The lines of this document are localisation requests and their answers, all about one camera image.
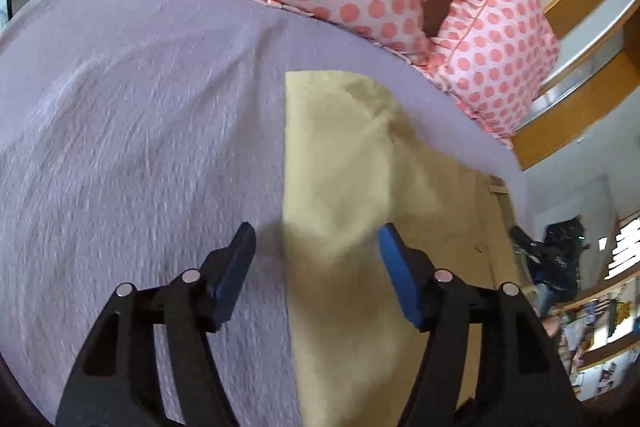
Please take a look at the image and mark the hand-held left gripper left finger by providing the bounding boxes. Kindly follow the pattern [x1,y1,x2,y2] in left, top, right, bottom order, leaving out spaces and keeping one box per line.
[55,221,257,427]

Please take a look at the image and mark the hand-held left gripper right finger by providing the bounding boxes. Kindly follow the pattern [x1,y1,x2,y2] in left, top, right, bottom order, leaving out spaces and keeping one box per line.
[378,222,587,427]

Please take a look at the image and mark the khaki pants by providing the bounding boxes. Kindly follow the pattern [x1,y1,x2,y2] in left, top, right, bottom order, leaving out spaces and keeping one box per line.
[281,70,538,427]

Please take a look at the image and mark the wooden shelf with items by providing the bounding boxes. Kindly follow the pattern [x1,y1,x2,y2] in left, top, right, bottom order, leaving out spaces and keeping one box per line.
[547,217,640,400]

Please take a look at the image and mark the lilac bed sheet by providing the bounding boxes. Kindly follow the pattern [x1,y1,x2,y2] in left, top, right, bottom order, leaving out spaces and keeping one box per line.
[0,0,526,427]

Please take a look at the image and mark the wooden headboard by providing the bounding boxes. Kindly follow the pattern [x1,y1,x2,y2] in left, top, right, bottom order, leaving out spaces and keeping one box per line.
[512,0,640,172]

